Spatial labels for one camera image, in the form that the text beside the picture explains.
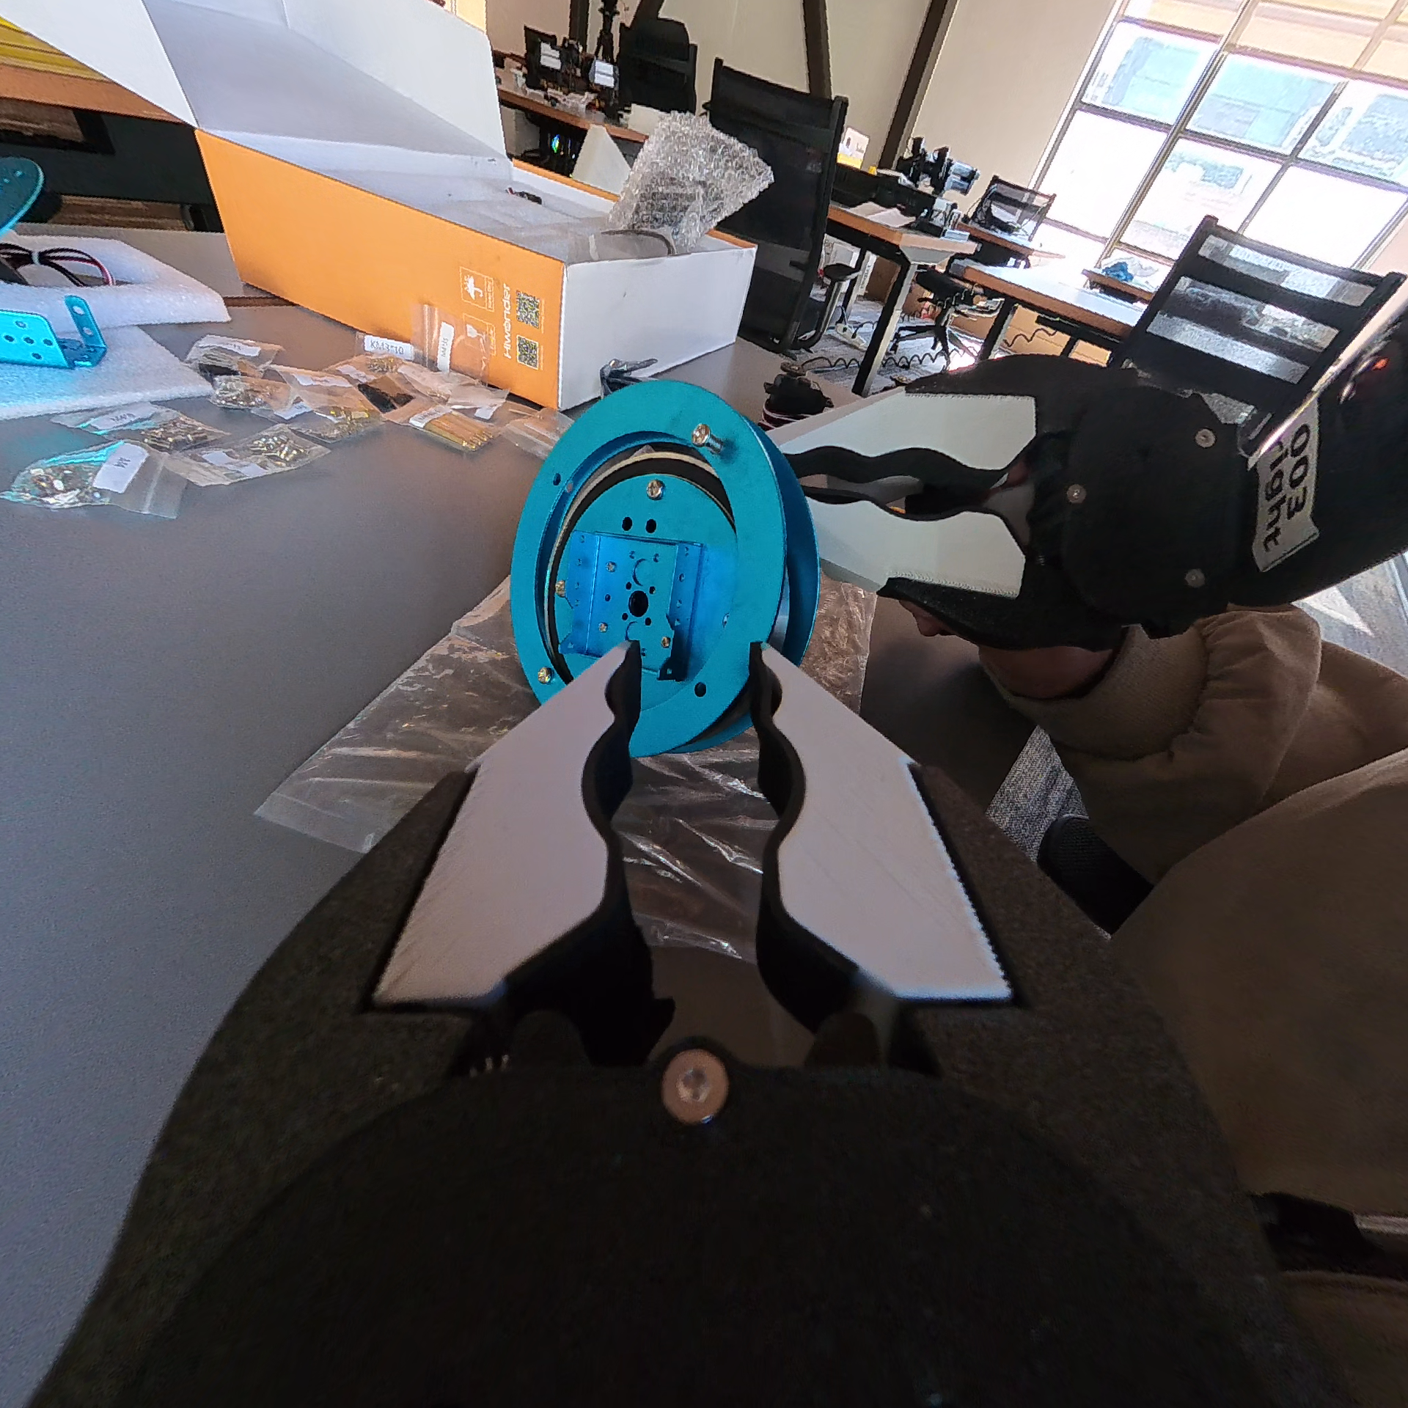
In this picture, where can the blue perforated bracket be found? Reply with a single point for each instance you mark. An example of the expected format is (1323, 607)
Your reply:
(44, 336)

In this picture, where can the large window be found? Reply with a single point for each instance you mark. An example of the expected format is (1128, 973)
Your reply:
(1242, 121)

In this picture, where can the wooden background table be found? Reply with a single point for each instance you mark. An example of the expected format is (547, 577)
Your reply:
(1044, 288)
(890, 229)

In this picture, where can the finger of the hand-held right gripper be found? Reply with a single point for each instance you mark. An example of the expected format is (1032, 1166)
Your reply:
(934, 556)
(934, 424)

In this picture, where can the black servo motor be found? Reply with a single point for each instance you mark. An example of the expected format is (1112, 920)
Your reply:
(786, 402)

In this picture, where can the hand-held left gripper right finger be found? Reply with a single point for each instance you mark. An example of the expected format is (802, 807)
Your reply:
(890, 880)

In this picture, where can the teal round turntable base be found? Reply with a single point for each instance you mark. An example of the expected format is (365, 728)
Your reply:
(748, 528)

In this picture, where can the person's beige jacket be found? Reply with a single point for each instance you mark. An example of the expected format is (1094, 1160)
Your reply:
(1298, 990)

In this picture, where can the large clear plastic bag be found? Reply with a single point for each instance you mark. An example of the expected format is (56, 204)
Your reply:
(440, 715)

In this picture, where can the orange cardboard box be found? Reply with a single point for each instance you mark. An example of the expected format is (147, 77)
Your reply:
(362, 242)

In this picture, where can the person's right hand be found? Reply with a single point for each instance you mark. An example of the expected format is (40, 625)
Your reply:
(1044, 671)

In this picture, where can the white computer case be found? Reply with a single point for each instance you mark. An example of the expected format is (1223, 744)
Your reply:
(600, 160)

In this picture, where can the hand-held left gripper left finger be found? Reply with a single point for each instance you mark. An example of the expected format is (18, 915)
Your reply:
(494, 880)

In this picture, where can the camera on tripod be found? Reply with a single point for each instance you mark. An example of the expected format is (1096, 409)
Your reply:
(603, 44)

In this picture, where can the black chair armrest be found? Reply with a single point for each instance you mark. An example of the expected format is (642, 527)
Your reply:
(1088, 869)

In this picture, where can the teal oval plate with servo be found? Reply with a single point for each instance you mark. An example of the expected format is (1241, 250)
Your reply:
(16, 192)

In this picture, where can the pile of small parts bags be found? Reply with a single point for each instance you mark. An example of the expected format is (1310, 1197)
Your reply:
(274, 429)

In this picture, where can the bubble wrap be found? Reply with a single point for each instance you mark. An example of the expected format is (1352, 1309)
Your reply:
(682, 182)

